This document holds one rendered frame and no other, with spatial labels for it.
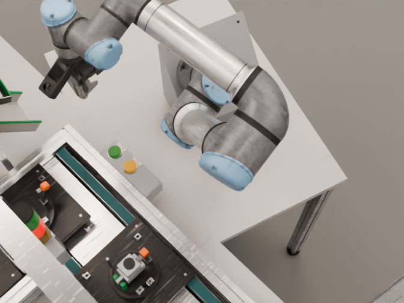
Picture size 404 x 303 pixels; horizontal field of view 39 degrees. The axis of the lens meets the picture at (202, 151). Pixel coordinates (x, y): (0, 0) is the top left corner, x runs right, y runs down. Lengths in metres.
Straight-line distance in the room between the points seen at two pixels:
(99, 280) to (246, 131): 0.69
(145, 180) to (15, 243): 1.15
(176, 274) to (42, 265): 1.05
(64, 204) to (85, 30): 0.64
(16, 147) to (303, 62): 1.71
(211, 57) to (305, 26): 2.11
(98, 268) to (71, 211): 0.19
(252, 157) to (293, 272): 1.53
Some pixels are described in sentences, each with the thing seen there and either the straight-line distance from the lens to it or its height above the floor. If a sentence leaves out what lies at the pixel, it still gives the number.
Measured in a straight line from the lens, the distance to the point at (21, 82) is 2.12.
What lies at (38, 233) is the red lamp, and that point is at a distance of 1.33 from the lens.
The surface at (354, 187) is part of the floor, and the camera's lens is 2.85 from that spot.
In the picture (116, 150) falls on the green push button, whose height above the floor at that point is 0.97.
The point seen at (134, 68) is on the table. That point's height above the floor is 0.86.
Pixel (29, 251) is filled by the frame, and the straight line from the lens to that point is 0.62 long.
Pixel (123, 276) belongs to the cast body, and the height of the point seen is 1.06.
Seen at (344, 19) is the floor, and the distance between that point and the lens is 3.37.
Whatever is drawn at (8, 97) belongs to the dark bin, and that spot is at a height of 1.21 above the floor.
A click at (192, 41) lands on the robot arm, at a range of 1.22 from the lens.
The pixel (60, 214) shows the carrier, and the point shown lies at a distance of 1.74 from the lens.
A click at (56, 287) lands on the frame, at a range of 0.60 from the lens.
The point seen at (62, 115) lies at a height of 0.86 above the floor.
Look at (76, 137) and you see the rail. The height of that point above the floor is 0.96.
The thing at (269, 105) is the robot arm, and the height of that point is 1.54.
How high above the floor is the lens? 2.56
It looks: 64 degrees down
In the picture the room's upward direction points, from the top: straight up
